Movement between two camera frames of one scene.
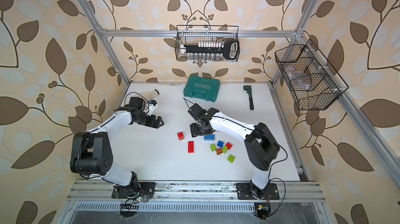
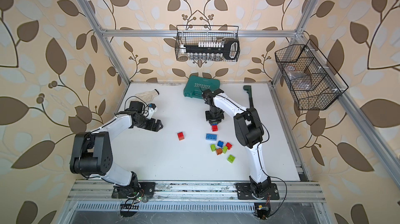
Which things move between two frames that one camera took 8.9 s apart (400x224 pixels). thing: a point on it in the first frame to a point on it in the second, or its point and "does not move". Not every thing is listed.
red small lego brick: [180, 136] does not move
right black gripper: [194, 131] to [211, 120]
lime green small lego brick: [230, 159] does not move
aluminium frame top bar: [199, 33] does not move
